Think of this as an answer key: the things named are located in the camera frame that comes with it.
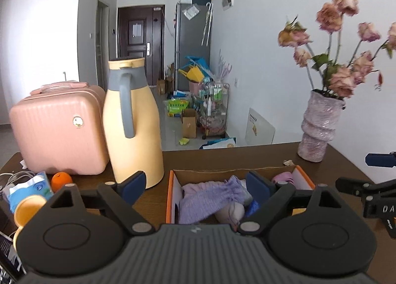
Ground white round sponge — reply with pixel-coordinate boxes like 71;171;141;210
215;202;245;226

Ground purple drawstring pouch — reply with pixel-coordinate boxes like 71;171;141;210
178;175;253;224

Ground lilac fluffy headband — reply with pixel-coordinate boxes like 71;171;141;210
182;181;227;199

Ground yellow ceramic mug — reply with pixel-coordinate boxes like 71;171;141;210
13;195;47;250

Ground orange fruit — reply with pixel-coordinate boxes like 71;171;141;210
50;171;73;193

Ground blue tissue pack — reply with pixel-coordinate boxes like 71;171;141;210
8;171;54;214

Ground purple ceramic vase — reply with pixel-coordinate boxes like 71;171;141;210
297;90;345;163

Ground dried pink roses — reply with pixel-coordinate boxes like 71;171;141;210
277;0;395;100

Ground pink mini suitcase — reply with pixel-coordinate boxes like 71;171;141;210
9;81;109;175

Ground red cardboard box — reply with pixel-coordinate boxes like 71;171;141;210
166;165;315;227

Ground yellow thermos jug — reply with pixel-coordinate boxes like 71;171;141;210
103;58;164;188

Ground metal storage trolley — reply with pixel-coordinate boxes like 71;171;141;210
198;82;229;140

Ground small cardboard box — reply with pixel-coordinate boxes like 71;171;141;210
181;108;197;139

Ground yellow toy on pile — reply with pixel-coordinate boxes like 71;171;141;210
178;66;205;83

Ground dark brown door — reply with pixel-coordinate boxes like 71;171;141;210
118;5;164;86

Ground grey refrigerator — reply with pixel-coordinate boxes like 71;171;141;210
174;2;210;91

